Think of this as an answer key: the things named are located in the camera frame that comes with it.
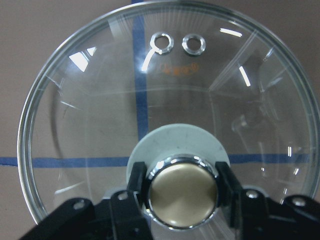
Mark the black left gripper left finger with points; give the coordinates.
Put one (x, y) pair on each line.
(118, 217)

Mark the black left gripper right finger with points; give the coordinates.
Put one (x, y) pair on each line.
(255, 216)

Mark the glass pot lid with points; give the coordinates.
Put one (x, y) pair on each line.
(151, 64)

